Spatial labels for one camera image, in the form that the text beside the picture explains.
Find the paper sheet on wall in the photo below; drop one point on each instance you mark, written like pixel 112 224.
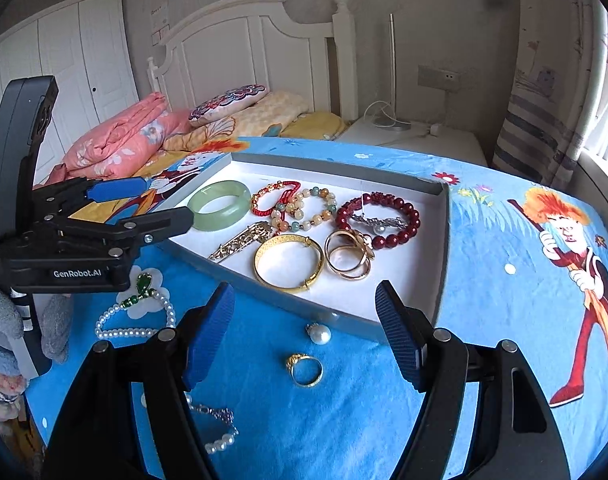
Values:
pixel 160 20

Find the white nightstand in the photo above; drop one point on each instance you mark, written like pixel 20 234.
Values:
pixel 424 145

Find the silver pearl brooch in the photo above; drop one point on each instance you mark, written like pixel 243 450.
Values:
pixel 379 229

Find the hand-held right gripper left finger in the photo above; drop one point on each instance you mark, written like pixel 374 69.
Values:
pixel 209 340

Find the white pearl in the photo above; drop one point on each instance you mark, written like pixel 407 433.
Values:
pixel 320 335

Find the white power adapter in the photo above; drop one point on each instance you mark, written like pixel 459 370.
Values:
pixel 436 129

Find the printed striped curtain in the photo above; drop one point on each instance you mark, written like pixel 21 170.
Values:
pixel 534 110

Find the blue cartoon printed blanket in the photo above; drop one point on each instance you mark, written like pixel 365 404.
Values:
pixel 484 285

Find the pink floral quilt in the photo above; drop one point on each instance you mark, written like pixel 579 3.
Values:
pixel 114 140

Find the white wooden headboard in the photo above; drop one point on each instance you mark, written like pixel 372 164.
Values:
pixel 244 45

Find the grey wall socket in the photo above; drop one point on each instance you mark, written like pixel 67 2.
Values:
pixel 438 77

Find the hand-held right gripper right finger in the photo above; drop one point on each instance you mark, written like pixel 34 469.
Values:
pixel 399 330

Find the white slim lamp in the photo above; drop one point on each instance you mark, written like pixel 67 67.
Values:
pixel 392 60

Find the person's left hand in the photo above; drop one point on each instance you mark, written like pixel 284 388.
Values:
pixel 1 320

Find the thin gold rings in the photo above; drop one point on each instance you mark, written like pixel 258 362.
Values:
pixel 356 272

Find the gold bangle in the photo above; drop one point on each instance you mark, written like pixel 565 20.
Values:
pixel 261 272

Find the embroidered floral pillow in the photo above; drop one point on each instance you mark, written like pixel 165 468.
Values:
pixel 229 102

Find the pale yellow pillow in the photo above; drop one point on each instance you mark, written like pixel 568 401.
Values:
pixel 279 110

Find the gold filigree hairpin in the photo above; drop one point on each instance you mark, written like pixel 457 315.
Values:
pixel 244 237

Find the green jade bangle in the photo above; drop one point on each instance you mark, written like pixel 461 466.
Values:
pixel 199 215

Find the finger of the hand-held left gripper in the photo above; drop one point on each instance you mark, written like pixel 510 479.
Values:
pixel 149 222
pixel 119 188

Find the grey cardboard box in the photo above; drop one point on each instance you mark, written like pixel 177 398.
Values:
pixel 409 270

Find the white wardrobe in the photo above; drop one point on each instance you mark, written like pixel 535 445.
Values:
pixel 84 60

